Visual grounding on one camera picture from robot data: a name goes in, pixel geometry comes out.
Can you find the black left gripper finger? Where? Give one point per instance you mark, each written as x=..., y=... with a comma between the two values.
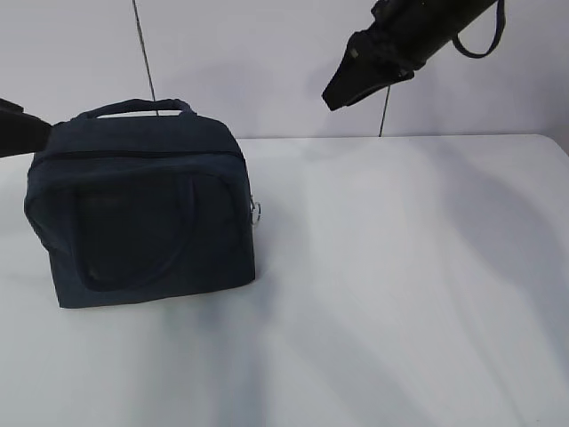
x=21, y=133

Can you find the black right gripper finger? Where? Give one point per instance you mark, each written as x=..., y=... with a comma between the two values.
x=359, y=75
x=349, y=90

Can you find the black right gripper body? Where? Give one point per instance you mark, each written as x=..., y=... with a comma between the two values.
x=380, y=47

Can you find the dark blue insulated lunch bag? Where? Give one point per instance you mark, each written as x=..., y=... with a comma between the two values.
x=139, y=201

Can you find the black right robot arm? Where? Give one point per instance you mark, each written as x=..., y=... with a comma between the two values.
x=404, y=35

